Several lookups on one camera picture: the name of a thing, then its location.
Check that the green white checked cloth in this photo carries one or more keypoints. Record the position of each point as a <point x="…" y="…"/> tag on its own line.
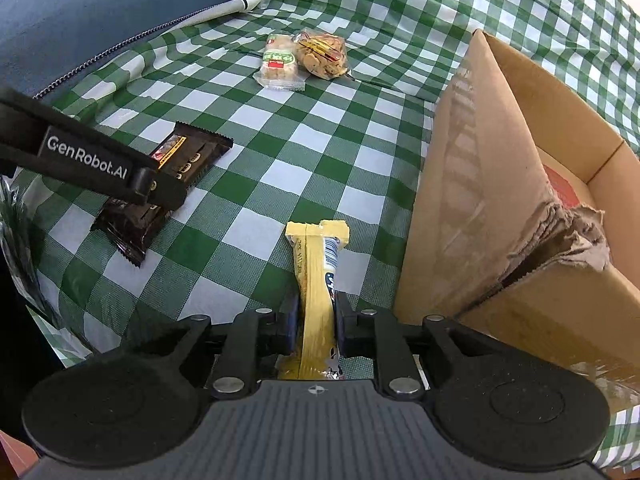
<point x="300" y="160"/>

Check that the green label cracker packet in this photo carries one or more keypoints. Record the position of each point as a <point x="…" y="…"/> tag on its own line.
<point x="279" y="62"/>

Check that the brown cardboard box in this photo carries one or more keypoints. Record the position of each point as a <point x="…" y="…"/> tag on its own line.
<point x="460" y="185"/>

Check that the clear cookie packet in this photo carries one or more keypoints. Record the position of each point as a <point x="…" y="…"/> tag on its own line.
<point x="320" y="52"/>

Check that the red packet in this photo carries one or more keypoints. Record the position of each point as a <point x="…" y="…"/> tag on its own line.
<point x="565" y="185"/>

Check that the yellow snack bar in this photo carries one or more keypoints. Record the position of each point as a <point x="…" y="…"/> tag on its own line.
<point x="315" y="280"/>

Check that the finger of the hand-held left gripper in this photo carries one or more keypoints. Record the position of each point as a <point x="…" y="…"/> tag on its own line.
<point x="165" y="192"/>

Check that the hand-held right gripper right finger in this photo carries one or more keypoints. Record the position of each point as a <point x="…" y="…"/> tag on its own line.
<point x="341" y="322"/>

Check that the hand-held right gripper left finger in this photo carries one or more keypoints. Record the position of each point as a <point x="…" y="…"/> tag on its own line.
<point x="294" y="332"/>

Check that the dark brown snack packet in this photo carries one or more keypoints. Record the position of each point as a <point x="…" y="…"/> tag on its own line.
<point x="195" y="152"/>

